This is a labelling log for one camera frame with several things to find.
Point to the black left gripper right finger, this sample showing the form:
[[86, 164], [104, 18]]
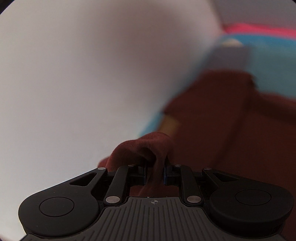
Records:
[[236, 205]]

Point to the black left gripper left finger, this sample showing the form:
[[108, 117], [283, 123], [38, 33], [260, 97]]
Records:
[[74, 205]]

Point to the red knit sweater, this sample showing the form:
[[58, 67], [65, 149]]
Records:
[[260, 147]]

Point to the blue and mauve bed sheet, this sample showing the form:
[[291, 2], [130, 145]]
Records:
[[251, 67]]

